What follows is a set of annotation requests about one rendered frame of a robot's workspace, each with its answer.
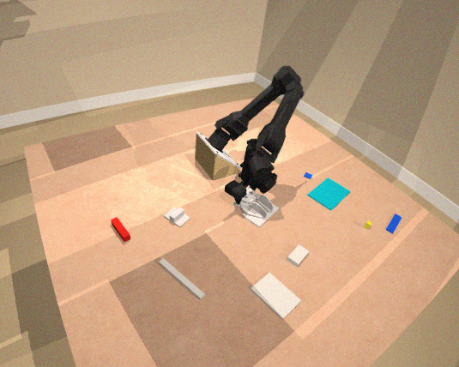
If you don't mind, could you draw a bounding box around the red rectangular block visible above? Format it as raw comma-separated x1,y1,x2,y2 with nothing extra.
111,217,130,241

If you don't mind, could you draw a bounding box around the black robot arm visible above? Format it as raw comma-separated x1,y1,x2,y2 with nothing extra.
205,66,305,194

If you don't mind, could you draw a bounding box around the cyan flat square plate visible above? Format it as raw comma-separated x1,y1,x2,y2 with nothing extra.
308,177,351,211

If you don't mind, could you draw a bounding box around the blue flat rectangular block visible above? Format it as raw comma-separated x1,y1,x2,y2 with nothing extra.
386,214,401,234

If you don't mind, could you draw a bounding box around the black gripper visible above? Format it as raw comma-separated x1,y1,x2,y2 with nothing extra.
225,162,257,205

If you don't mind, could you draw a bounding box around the small white rectangular block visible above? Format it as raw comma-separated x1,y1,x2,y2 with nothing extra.
287,245,309,267

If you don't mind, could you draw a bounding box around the white flat bar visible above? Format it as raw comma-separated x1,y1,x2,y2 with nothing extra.
159,258,205,300

